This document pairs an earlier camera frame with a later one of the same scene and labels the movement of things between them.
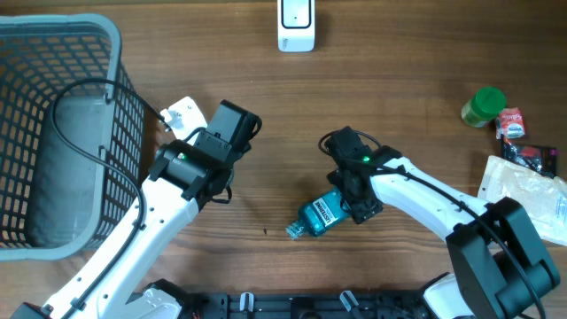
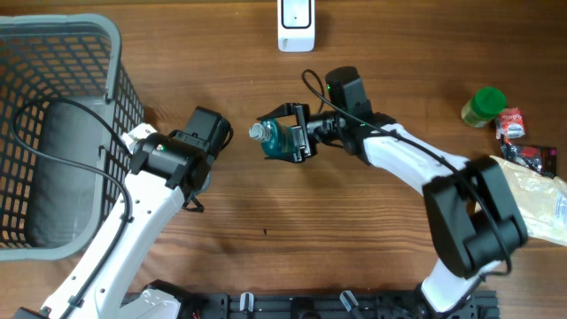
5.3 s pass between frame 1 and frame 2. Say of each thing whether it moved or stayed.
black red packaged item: stayed
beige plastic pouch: stayed
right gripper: moved
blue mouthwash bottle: moved
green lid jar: stayed
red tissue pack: stayed
